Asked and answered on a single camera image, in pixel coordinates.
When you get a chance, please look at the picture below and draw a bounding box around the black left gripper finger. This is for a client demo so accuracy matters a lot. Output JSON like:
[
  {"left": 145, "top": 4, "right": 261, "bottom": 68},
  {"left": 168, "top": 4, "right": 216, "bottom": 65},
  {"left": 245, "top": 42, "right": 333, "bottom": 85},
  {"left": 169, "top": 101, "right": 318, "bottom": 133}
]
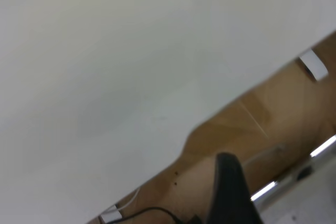
[{"left": 206, "top": 152, "right": 265, "bottom": 224}]

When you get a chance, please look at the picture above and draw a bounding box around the white tape strip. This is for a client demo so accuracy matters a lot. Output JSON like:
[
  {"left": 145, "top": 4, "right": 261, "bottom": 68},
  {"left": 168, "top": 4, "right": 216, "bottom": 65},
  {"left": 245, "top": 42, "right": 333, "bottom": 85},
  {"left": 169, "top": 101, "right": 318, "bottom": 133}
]
[{"left": 299, "top": 50, "right": 329, "bottom": 82}]

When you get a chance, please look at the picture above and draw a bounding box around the silver metal rail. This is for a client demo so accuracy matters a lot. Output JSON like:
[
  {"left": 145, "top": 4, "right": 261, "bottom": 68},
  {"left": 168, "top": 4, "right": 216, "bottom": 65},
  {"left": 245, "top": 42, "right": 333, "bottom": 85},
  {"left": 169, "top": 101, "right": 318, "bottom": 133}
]
[{"left": 250, "top": 134, "right": 336, "bottom": 204}]

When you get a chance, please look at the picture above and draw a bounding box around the white plug block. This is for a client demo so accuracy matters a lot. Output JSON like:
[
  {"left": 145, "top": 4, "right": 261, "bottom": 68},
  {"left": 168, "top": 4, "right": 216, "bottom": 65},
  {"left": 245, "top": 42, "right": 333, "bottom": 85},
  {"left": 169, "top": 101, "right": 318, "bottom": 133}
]
[{"left": 100, "top": 204, "right": 124, "bottom": 223}]

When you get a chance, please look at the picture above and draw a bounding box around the black cable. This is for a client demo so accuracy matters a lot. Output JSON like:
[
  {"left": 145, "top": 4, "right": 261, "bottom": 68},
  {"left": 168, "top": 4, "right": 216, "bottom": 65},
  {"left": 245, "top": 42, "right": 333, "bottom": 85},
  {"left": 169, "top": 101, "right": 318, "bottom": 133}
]
[{"left": 123, "top": 207, "right": 184, "bottom": 224}]

